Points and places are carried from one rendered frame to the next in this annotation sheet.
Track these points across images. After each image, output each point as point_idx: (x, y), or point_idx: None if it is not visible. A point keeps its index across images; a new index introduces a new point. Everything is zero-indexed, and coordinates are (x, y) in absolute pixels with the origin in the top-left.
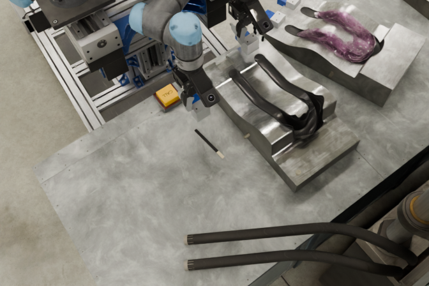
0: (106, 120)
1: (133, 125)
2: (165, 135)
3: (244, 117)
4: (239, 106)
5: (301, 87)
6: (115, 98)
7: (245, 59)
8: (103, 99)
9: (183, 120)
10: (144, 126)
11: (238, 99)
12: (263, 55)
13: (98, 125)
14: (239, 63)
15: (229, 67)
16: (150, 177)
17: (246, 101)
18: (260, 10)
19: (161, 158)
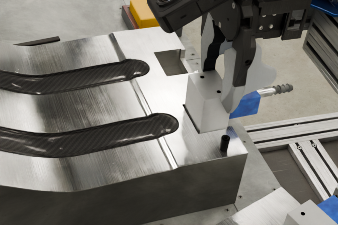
0: (268, 154)
1: None
2: (72, 4)
3: (1, 45)
4: (39, 54)
5: (6, 155)
6: (311, 170)
7: (171, 97)
8: (311, 154)
9: (91, 31)
10: None
11: (61, 58)
12: (168, 133)
13: (257, 138)
14: (161, 84)
15: (158, 66)
16: None
17: (47, 69)
18: None
19: None
